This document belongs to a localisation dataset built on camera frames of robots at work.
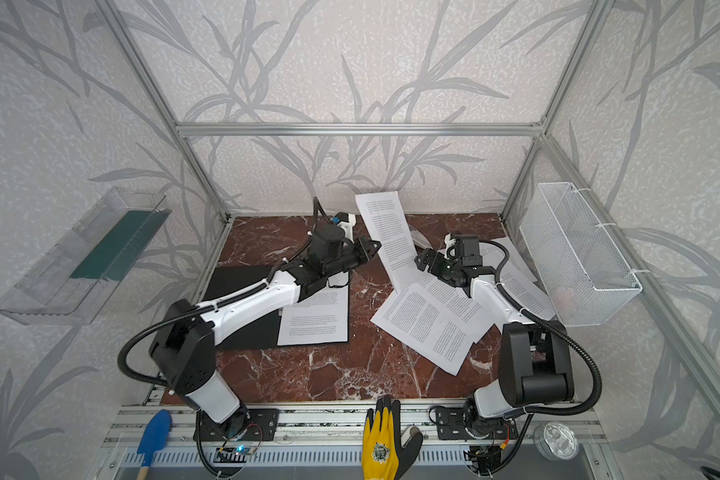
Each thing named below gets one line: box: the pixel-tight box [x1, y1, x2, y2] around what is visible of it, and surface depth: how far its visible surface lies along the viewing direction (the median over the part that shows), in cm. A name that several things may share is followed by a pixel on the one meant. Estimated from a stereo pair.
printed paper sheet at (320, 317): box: [277, 271, 349, 346], surface depth 93 cm
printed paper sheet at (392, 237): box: [355, 191, 425, 294], surface depth 88 cm
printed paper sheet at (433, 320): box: [370, 272, 495, 377], surface depth 93 cm
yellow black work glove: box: [362, 394, 423, 480], surface depth 71 cm
